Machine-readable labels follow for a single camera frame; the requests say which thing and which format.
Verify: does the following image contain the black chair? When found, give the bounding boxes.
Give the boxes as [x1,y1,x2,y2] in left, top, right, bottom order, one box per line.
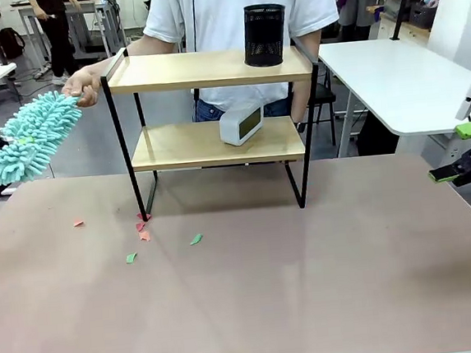
[302,58,344,149]

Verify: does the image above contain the teal microfiber duster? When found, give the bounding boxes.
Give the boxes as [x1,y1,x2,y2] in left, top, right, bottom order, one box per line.
[0,88,91,186]

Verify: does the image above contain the person black clothes white sneakers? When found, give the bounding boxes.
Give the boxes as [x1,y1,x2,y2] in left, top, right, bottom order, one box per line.
[28,0,76,88]

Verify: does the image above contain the white digital alarm clock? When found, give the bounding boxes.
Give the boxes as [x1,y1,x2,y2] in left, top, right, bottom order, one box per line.
[217,102,267,148]

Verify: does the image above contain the person's right hand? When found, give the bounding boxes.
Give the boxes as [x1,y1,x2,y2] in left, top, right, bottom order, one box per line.
[59,65,104,109]

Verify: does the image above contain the black backpack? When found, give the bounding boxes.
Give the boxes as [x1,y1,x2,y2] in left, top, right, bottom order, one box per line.
[0,26,27,61]

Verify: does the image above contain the background person in purple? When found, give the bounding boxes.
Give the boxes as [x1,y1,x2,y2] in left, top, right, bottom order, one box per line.
[333,0,389,44]

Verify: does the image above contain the grey plastic crate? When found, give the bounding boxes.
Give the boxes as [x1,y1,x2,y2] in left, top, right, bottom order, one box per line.
[407,0,441,32]

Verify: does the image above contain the white power strip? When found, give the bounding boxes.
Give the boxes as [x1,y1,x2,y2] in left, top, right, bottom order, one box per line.
[31,62,57,81]

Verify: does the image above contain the white t-shirt torso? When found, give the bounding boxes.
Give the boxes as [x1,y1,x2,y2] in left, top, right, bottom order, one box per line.
[140,0,348,117]

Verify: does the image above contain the grey-framed background desk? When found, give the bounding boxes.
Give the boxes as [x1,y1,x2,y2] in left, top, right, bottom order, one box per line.
[17,0,129,67]

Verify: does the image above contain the blue jeans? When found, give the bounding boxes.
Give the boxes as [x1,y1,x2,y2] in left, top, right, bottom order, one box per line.
[191,91,297,124]

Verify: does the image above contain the large white side table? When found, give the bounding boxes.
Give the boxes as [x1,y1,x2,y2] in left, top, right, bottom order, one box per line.
[316,30,471,160]

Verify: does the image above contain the two-tier wooden black-frame shelf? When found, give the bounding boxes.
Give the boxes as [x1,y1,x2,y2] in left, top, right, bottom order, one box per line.
[99,30,332,226]

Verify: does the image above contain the white cabinet wood top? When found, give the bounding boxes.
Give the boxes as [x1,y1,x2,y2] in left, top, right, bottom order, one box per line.
[374,6,434,52]

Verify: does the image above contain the person's right forearm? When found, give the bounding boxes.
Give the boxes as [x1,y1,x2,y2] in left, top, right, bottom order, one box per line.
[93,32,182,81]

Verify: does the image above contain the person's left forearm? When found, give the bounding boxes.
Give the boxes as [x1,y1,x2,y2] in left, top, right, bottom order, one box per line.
[284,30,330,125]

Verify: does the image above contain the black mesh pen holder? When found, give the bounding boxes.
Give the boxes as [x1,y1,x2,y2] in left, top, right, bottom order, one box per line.
[239,1,292,70]

